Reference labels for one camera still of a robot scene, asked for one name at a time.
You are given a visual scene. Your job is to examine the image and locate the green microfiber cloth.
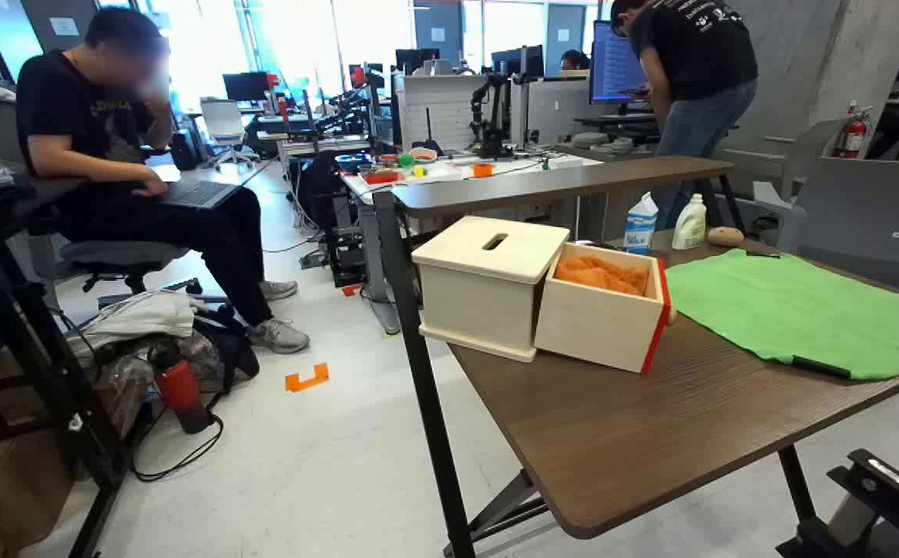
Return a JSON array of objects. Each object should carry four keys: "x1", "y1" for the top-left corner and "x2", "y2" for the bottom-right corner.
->
[{"x1": 665, "y1": 244, "x2": 899, "y2": 383}]

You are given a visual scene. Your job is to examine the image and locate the white cloth bundle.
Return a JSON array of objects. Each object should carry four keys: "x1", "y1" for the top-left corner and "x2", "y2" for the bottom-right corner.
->
[{"x1": 81, "y1": 292, "x2": 202, "y2": 349}]

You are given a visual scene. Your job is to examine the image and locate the wooden box with slotted lid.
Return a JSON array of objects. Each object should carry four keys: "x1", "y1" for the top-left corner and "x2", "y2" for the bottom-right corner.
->
[{"x1": 408, "y1": 213, "x2": 575, "y2": 365}]

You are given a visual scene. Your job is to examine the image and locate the red small part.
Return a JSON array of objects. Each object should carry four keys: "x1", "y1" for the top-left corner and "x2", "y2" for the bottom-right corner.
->
[{"x1": 363, "y1": 163, "x2": 405, "y2": 190}]

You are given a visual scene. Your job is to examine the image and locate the grey top desk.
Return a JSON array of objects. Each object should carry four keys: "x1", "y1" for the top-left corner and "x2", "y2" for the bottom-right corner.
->
[{"x1": 337, "y1": 153, "x2": 755, "y2": 336}]

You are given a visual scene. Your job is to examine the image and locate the open wooden box orange edge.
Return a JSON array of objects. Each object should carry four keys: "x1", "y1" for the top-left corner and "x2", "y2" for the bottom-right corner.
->
[{"x1": 532, "y1": 241, "x2": 675, "y2": 377}]

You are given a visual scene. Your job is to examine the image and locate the orange crumpled material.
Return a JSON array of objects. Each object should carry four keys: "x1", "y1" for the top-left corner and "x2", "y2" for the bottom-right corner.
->
[{"x1": 555, "y1": 249, "x2": 653, "y2": 301}]

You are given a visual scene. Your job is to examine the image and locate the white bottle blue label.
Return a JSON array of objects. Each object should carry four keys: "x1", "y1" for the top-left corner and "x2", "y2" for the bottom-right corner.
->
[{"x1": 619, "y1": 190, "x2": 662, "y2": 257}]

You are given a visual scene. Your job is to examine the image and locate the black backpack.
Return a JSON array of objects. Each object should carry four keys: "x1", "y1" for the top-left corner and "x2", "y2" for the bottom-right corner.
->
[{"x1": 190, "y1": 305, "x2": 264, "y2": 380}]

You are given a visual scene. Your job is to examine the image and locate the white plastic jug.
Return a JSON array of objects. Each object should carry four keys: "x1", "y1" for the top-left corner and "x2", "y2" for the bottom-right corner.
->
[{"x1": 670, "y1": 191, "x2": 711, "y2": 252}]

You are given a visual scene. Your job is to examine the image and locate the dark laptop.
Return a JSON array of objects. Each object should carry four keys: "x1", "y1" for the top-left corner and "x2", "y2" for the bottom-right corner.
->
[{"x1": 142, "y1": 153, "x2": 267, "y2": 213}]

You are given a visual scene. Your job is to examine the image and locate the blue lit monitor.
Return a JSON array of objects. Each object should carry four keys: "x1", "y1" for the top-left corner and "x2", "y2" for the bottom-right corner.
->
[{"x1": 587, "y1": 20, "x2": 650, "y2": 104}]

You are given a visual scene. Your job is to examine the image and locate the white chair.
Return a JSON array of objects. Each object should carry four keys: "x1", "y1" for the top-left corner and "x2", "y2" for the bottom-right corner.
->
[{"x1": 200, "y1": 96, "x2": 254, "y2": 161}]

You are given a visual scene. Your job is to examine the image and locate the brown round object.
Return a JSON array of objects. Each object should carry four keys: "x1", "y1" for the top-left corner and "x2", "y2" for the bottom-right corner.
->
[{"x1": 704, "y1": 223, "x2": 746, "y2": 252}]

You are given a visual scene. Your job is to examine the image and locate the small dark monitor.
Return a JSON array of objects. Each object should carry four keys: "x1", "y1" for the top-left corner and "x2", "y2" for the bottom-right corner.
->
[{"x1": 220, "y1": 69, "x2": 277, "y2": 104}]

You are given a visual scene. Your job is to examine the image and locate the red bottle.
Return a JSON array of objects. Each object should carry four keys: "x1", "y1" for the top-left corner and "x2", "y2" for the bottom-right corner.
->
[{"x1": 152, "y1": 358, "x2": 213, "y2": 434}]

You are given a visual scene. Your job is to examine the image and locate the standing person in black shirt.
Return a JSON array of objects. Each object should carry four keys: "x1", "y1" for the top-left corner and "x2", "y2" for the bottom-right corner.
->
[{"x1": 607, "y1": 0, "x2": 759, "y2": 161}]

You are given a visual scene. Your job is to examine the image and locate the black office chair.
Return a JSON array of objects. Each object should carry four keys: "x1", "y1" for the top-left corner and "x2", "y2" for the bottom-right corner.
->
[{"x1": 57, "y1": 238, "x2": 206, "y2": 305}]

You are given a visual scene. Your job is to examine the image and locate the grey bag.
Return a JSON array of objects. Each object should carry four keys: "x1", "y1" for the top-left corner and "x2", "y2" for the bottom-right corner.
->
[{"x1": 89, "y1": 336, "x2": 225, "y2": 440}]

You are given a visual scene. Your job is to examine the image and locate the black side desk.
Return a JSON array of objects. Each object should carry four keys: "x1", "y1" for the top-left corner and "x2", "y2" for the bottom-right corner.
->
[{"x1": 0, "y1": 175, "x2": 134, "y2": 558}]

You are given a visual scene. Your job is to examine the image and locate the seated person in black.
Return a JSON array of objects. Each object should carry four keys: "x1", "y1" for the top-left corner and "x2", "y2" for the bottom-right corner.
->
[{"x1": 12, "y1": 4, "x2": 312, "y2": 358}]

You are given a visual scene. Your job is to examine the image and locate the grey cabinet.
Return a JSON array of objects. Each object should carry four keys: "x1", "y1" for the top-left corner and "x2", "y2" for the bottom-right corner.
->
[{"x1": 779, "y1": 117, "x2": 899, "y2": 280}]

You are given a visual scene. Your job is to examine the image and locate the cardboard box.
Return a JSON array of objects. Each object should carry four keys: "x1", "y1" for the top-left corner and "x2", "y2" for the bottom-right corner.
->
[{"x1": 0, "y1": 429, "x2": 72, "y2": 558}]

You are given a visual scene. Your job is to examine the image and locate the black metal table frame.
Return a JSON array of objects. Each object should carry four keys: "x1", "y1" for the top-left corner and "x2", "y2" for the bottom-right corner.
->
[{"x1": 391, "y1": 257, "x2": 826, "y2": 558}]

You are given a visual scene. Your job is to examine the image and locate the orange plastic bracket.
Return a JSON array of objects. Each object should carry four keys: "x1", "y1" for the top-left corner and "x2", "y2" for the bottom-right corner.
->
[{"x1": 281, "y1": 359, "x2": 333, "y2": 397}]

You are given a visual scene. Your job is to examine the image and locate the black floor cable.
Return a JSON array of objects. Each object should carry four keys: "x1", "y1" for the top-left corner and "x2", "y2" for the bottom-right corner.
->
[{"x1": 126, "y1": 412, "x2": 225, "y2": 486}]

